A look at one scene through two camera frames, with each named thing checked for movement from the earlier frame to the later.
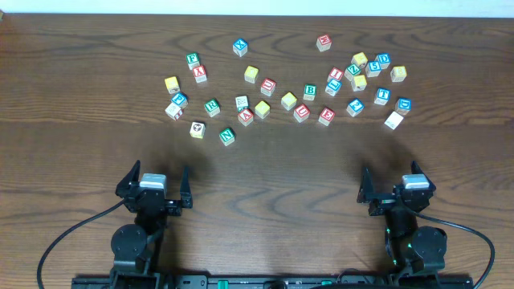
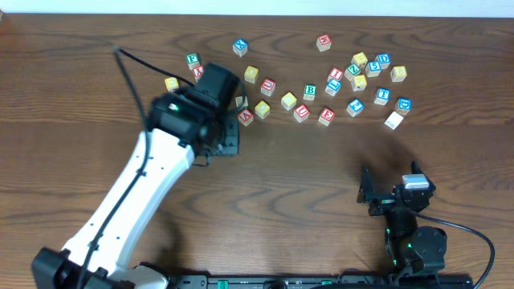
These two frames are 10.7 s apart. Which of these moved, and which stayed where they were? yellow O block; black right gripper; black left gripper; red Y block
Moved: black left gripper
Stayed: black right gripper; red Y block; yellow O block
